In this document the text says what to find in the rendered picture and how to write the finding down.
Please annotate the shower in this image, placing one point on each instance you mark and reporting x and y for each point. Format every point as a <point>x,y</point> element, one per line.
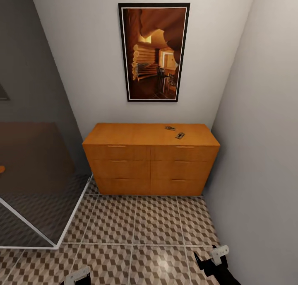
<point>30,225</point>

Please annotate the cabinet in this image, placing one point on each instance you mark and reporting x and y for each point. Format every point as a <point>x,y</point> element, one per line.
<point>147,159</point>

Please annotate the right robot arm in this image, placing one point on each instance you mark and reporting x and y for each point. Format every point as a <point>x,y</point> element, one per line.
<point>217,265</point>

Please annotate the door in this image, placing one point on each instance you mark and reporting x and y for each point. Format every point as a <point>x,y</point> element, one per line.
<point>15,232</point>
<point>43,165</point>

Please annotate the picture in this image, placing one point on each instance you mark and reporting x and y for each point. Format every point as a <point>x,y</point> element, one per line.
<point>153,39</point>

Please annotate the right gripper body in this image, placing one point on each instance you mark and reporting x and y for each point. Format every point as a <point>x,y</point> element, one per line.
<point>218,271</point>

